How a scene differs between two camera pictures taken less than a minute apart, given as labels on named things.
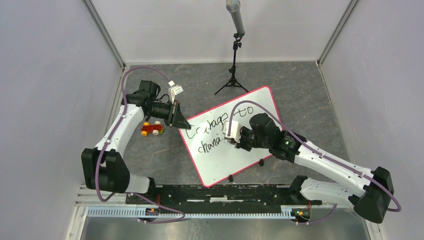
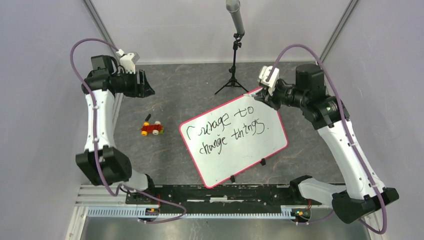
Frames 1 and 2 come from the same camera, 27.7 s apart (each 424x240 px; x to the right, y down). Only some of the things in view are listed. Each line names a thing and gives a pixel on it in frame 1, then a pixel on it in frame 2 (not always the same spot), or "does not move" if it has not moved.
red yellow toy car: x=156 y=129 does not move
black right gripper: x=241 y=144 to x=263 y=95
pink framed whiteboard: x=215 y=158 does not move
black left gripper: x=176 y=118 to x=142 y=90
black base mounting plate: x=222 y=195 does not move
